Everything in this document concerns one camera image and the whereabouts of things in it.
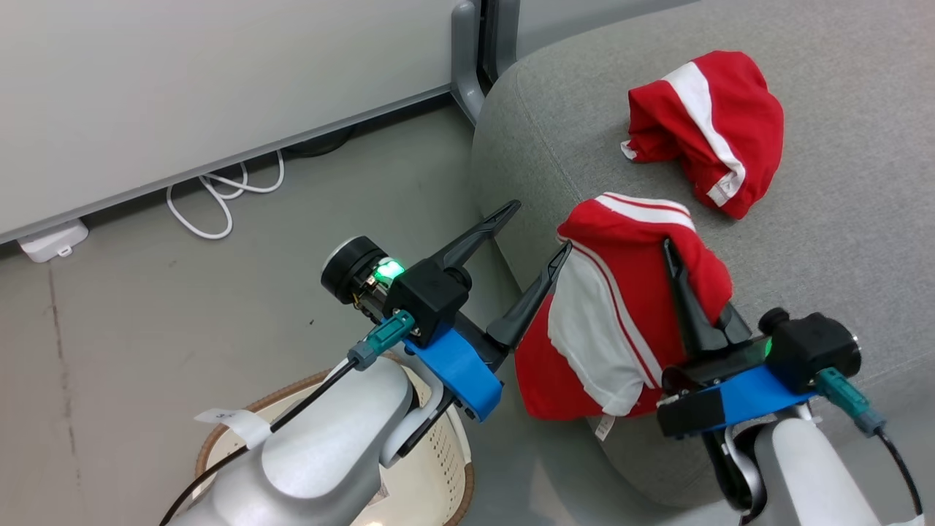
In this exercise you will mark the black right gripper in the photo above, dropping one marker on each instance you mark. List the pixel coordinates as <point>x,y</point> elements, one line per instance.
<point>811,351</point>

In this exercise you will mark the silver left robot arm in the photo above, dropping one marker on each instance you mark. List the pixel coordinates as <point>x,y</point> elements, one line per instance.
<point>321,453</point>

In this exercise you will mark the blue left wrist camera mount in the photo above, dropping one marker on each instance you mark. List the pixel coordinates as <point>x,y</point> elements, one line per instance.
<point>456,369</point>

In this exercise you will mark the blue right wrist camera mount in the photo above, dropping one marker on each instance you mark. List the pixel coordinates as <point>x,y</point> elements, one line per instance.
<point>752,402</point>

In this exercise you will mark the grey fabric sofa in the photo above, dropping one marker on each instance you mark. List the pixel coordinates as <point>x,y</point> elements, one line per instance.
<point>840,241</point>

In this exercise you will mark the narrow white partition panel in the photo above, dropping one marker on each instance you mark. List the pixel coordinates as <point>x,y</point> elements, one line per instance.
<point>584,11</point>

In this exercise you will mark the large white partition panel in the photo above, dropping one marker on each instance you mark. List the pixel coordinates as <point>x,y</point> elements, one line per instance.
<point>219,80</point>

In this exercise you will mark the white perforated laundry basket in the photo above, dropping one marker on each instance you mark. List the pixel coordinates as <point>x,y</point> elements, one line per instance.
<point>438,467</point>

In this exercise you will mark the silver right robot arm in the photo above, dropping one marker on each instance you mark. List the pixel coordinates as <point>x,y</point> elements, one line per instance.
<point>803,482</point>

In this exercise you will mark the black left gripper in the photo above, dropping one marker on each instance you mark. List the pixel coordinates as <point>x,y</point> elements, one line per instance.
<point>431,299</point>

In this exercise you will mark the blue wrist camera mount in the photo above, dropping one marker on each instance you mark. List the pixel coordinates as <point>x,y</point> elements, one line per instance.
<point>456,369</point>
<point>752,402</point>

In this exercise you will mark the grey upright partition foot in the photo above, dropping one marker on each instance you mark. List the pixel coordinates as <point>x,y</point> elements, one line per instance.
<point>509,36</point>
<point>466,58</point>

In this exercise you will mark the red white-striped shirt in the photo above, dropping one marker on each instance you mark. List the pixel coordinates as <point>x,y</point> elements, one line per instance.
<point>628,256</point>
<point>730,95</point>

